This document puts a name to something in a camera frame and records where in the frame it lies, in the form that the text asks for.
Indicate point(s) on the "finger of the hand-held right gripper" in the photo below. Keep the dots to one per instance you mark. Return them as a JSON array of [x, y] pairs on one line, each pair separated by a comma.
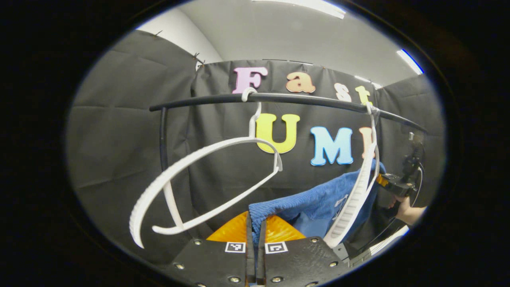
[[398, 187]]

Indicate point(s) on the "black backdrop cloth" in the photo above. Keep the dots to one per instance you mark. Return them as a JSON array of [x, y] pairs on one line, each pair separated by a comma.
[[119, 119]]

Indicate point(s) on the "black metal clothes rack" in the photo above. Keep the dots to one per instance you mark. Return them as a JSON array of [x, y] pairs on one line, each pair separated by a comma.
[[303, 98]]

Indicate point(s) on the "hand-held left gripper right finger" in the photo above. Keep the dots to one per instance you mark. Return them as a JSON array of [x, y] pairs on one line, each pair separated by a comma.
[[261, 259]]

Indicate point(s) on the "white plastic clothes hanger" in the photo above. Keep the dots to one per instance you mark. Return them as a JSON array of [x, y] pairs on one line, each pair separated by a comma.
[[159, 185], [354, 199]]

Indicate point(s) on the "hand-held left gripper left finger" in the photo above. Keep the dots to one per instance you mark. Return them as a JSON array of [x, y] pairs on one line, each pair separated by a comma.
[[250, 259]]

